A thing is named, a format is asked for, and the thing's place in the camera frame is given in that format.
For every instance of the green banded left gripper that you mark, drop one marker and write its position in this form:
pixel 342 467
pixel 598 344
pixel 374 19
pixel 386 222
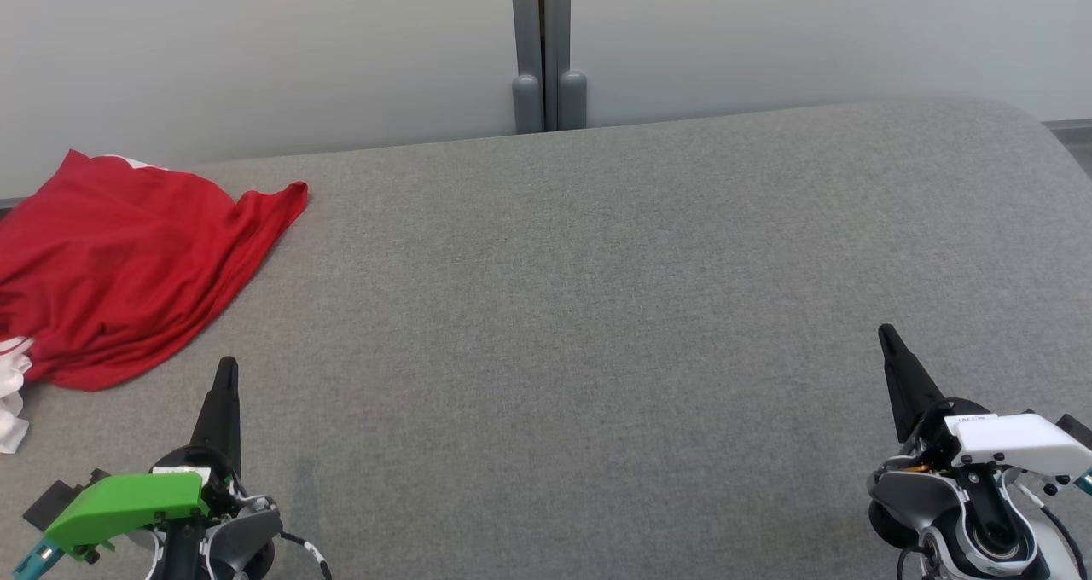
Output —
pixel 128 503

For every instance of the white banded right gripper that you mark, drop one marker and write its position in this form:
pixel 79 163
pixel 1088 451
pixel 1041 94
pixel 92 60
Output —
pixel 1015 443

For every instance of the red white jersey top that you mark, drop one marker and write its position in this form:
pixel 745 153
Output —
pixel 119 264

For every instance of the red white Bulls shorts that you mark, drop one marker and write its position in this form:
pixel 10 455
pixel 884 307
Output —
pixel 10 409

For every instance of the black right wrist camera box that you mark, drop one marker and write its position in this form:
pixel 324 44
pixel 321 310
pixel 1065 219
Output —
pixel 1077 431

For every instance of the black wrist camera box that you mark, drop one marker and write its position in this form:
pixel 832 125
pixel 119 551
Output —
pixel 51 499
pixel 1077 431

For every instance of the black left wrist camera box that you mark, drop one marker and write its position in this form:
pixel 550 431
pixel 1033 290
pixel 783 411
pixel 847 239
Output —
pixel 51 499

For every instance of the dark grey wall baseboard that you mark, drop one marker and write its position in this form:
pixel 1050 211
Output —
pixel 7 204
pixel 1071 130

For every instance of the grey metal partition post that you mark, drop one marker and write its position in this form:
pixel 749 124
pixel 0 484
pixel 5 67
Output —
pixel 525 51
pixel 570 51

